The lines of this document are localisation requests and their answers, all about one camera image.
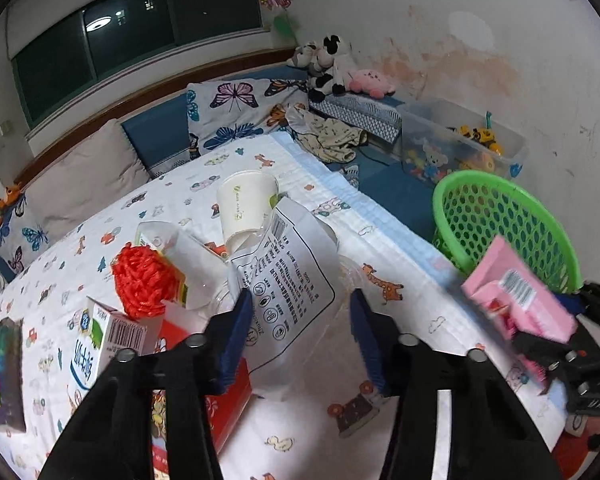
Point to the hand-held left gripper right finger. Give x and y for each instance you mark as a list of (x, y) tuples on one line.
[(367, 340)]

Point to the beige pillow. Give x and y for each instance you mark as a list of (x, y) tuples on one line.
[(85, 175)]

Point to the white paper cup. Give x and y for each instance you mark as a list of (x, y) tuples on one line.
[(245, 200)]

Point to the dark glass window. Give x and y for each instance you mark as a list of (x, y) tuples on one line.
[(130, 30)]

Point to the pink plush toy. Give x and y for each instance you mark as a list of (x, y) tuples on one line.
[(372, 82)]

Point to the clear plastic bottle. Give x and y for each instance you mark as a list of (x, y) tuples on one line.
[(200, 265)]

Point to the small butterfly pillow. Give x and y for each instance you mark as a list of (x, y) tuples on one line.
[(20, 240)]

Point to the white milk carton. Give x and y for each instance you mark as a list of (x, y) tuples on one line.
[(87, 345)]

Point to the paper flower wall decoration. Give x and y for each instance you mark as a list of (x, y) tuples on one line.
[(275, 0)]

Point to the folded patterned blanket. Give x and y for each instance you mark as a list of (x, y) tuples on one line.
[(360, 115)]

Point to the orange plush toy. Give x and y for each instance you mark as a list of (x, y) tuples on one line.
[(9, 195)]

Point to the printed cartoon blanket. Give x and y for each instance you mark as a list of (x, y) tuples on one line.
[(305, 435)]

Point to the green plastic basket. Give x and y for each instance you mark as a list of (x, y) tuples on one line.
[(485, 176)]

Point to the clear plastic storage bin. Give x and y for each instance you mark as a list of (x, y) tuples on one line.
[(430, 125)]

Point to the red cardboard box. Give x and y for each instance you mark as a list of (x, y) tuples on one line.
[(230, 410)]

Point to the black and white cow plush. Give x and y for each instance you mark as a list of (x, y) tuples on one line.
[(337, 67)]

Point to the blue headboard cushion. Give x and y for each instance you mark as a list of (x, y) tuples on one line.
[(155, 135)]

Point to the white printed plastic pouch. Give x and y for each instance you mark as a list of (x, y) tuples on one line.
[(290, 270)]

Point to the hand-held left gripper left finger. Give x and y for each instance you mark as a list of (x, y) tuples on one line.
[(235, 332)]

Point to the patterned beige clothing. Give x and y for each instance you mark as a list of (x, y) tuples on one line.
[(330, 135)]

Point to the large butterfly pillow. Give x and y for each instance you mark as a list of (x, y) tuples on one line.
[(240, 110)]

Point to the dark striped sponge pack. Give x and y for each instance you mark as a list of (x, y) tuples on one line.
[(2, 360)]

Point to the yellow toy vehicle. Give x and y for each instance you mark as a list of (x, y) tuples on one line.
[(482, 136)]

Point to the pink cardboard box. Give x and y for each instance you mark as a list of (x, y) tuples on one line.
[(510, 280)]

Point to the red mesh scrubber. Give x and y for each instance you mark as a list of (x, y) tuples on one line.
[(140, 280)]

